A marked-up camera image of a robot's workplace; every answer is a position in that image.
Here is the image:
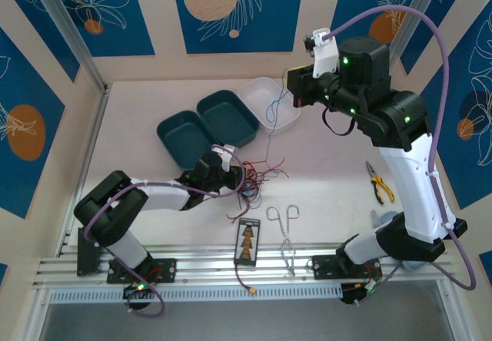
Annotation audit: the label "white slotted cable duct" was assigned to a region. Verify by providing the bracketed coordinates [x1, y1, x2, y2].
[48, 283, 344, 306]

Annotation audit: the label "black controller board green light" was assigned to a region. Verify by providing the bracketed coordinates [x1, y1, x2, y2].
[340, 281, 382, 306]
[121, 281, 158, 312]

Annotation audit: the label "metal scissor tongs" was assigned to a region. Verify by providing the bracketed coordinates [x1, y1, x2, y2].
[265, 204, 300, 277]

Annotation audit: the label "aluminium side rail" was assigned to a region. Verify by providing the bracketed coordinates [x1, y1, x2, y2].
[55, 85, 112, 260]

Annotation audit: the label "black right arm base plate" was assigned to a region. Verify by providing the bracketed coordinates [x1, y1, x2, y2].
[311, 254, 384, 280]

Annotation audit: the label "black board with orange connectors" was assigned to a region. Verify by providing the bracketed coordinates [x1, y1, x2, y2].
[233, 217, 261, 268]

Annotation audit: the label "aluminium mounting rail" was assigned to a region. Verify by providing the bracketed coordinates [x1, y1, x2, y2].
[32, 243, 464, 289]

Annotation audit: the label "teal plastic bin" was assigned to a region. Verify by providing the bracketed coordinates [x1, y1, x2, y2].
[195, 89, 261, 150]
[156, 110, 223, 171]

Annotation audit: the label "thin black cable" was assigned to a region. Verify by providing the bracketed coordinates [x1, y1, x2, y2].
[230, 171, 266, 214]

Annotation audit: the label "red wire with yellow connector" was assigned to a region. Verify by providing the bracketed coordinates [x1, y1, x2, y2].
[234, 264, 259, 296]

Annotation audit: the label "white plastic bin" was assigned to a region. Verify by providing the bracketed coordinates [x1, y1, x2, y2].
[237, 76, 301, 134]

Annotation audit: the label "yellow and black pliers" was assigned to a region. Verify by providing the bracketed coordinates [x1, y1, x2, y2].
[364, 160, 396, 206]

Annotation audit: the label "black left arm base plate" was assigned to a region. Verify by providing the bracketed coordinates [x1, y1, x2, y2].
[106, 258, 178, 284]

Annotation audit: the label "thin blue cable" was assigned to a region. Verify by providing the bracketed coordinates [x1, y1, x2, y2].
[248, 68, 290, 206]

